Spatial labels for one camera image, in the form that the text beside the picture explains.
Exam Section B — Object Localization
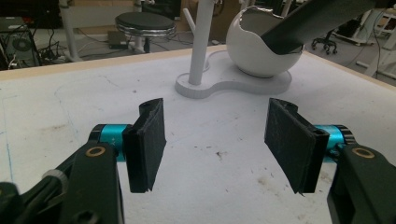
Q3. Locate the black computer tower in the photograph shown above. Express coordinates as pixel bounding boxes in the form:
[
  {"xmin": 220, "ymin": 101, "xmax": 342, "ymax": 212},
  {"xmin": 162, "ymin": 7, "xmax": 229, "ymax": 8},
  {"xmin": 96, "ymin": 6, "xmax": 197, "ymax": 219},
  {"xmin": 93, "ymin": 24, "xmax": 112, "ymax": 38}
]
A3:
[{"xmin": 0, "ymin": 17, "xmax": 40, "ymax": 70}]

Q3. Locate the white metal table leg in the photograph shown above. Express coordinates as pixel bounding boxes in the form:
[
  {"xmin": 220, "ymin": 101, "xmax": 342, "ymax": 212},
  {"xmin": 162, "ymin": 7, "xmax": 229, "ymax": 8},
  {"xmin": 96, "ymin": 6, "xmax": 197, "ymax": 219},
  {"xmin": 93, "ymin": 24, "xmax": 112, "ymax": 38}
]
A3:
[{"xmin": 59, "ymin": 0, "xmax": 82, "ymax": 63}]

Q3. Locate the white stand with post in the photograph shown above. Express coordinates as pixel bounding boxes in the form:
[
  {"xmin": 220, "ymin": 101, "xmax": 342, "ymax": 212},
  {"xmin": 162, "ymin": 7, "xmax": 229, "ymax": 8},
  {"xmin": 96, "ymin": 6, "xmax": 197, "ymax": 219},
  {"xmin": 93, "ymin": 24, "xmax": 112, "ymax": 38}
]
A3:
[{"xmin": 175, "ymin": 0, "xmax": 292, "ymax": 100}]

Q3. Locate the black office chair base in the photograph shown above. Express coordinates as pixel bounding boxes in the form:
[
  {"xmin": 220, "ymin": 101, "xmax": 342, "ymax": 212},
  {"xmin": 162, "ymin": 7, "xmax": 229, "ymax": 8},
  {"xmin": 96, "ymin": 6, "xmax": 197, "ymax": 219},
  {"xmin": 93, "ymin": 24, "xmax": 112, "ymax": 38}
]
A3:
[{"xmin": 311, "ymin": 29, "xmax": 339, "ymax": 56}]

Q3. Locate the grey box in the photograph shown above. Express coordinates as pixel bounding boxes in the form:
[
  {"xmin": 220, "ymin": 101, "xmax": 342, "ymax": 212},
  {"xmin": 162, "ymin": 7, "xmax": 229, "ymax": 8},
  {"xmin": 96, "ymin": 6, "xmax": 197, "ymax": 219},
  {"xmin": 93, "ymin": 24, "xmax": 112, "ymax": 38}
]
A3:
[{"xmin": 106, "ymin": 30, "xmax": 129, "ymax": 49}]

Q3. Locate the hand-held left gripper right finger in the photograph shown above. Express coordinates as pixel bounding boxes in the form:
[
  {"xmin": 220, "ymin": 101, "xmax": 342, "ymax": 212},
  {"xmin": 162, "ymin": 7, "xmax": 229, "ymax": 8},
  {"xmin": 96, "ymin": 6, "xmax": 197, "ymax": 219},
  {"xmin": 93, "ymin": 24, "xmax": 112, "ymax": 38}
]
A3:
[{"xmin": 264, "ymin": 97, "xmax": 354, "ymax": 195}]

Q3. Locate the white eggshell bowl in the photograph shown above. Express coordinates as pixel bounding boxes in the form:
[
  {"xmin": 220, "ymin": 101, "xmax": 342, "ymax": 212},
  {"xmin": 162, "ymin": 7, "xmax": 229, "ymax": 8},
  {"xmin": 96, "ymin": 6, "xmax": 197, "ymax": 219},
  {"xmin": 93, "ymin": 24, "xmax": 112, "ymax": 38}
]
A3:
[{"xmin": 225, "ymin": 5, "xmax": 304, "ymax": 78}]

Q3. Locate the black wallet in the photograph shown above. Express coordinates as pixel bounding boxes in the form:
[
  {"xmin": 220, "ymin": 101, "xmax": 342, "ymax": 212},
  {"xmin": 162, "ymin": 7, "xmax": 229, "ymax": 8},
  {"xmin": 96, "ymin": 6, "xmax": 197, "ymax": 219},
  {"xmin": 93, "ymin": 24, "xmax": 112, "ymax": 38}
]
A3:
[{"xmin": 261, "ymin": 0, "xmax": 382, "ymax": 56}]

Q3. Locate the black round stool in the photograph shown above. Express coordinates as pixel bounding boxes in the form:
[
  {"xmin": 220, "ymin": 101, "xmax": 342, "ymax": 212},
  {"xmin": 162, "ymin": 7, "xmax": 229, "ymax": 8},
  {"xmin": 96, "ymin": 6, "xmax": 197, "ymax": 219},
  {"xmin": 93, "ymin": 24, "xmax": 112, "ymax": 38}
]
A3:
[{"xmin": 115, "ymin": 11, "xmax": 177, "ymax": 54}]

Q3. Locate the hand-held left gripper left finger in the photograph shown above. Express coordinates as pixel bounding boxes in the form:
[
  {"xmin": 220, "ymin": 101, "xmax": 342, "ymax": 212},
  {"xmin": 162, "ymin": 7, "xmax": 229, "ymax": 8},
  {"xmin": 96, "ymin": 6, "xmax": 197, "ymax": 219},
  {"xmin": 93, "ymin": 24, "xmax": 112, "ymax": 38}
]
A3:
[{"xmin": 90, "ymin": 97, "xmax": 167, "ymax": 194}]

